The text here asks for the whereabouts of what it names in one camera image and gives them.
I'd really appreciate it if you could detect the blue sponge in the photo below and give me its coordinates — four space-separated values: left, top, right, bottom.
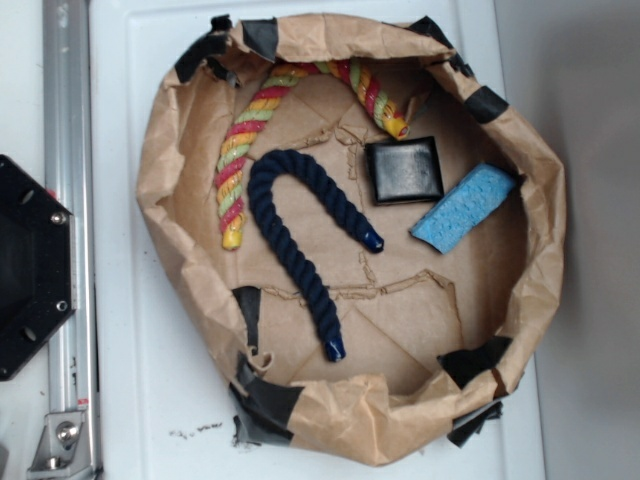
410 163 516 254

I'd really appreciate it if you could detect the brown paper bag bin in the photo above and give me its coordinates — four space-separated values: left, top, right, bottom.
137 14 566 466

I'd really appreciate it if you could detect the black square box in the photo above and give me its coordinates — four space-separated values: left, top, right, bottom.
365 136 444 205

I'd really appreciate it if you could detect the navy blue rope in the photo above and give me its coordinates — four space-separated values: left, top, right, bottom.
246 149 387 363

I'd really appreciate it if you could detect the red yellow green rope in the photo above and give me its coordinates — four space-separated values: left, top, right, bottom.
214 58 411 251

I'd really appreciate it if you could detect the aluminium extrusion rail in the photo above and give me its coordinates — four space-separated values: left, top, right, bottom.
42 1 103 479

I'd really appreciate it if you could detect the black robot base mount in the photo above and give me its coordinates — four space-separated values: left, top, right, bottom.
0 155 75 381

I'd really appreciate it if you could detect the metal corner bracket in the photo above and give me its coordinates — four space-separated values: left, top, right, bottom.
26 411 91 479

